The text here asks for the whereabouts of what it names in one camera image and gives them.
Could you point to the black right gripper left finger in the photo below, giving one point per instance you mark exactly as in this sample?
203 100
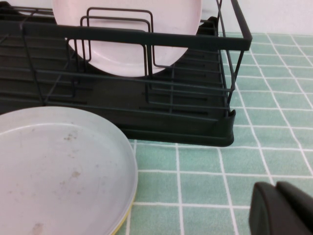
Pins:
274 213

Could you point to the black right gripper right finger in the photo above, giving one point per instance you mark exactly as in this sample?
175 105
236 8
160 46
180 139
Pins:
300 193

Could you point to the grey round plate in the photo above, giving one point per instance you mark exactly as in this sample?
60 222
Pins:
61 176

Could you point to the white round plate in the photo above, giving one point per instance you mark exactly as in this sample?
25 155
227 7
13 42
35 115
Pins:
133 193

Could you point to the pink round plate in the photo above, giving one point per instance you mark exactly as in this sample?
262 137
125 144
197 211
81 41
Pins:
122 58

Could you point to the green checked tablecloth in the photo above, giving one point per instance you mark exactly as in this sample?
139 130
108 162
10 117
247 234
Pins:
207 186

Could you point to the black plastic drain tray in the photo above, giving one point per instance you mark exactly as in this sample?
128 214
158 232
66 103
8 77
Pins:
185 137

